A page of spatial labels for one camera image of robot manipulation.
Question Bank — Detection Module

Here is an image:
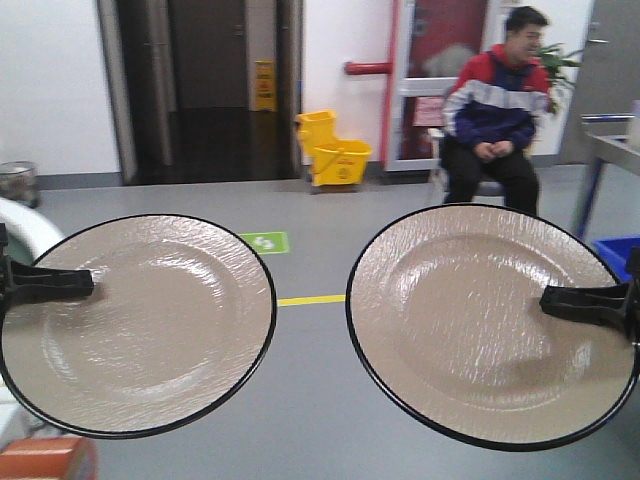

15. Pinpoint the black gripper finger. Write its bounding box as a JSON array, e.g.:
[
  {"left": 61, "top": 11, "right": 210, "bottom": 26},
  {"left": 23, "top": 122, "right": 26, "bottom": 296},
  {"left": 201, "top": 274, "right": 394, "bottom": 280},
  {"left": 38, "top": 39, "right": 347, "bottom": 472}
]
[
  {"left": 539, "top": 247, "right": 639, "bottom": 343},
  {"left": 1, "top": 224, "right": 94, "bottom": 308}
]

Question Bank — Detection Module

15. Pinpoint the beige plate black rim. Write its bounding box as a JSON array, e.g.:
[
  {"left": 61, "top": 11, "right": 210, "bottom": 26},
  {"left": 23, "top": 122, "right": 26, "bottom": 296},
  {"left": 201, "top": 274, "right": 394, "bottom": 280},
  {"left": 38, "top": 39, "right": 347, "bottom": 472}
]
[
  {"left": 1, "top": 214, "right": 277, "bottom": 439},
  {"left": 346, "top": 204, "right": 639, "bottom": 451}
]

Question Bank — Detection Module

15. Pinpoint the blue crate lower right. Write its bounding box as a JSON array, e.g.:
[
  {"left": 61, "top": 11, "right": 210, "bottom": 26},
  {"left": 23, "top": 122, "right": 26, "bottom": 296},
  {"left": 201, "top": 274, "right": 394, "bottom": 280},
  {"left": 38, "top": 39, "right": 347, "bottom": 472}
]
[{"left": 592, "top": 235, "right": 640, "bottom": 282}]

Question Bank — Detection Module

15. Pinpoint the seated man red blue jacket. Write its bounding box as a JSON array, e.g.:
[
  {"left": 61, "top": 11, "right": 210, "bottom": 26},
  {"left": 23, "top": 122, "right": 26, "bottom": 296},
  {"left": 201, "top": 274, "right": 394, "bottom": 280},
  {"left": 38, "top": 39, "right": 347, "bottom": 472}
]
[{"left": 440, "top": 6, "right": 550, "bottom": 216}]

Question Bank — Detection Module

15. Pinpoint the yellow mop bucket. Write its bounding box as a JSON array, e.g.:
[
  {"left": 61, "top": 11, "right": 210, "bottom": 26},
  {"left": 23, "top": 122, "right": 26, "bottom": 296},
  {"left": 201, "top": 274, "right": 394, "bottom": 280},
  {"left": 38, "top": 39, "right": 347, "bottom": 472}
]
[{"left": 295, "top": 110, "right": 372, "bottom": 192}]

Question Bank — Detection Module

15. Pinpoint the wire mesh waste basket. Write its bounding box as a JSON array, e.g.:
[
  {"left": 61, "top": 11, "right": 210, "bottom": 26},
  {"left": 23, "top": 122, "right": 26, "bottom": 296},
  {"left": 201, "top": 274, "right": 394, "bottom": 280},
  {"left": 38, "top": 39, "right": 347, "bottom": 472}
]
[{"left": 1, "top": 161, "right": 40, "bottom": 208}]

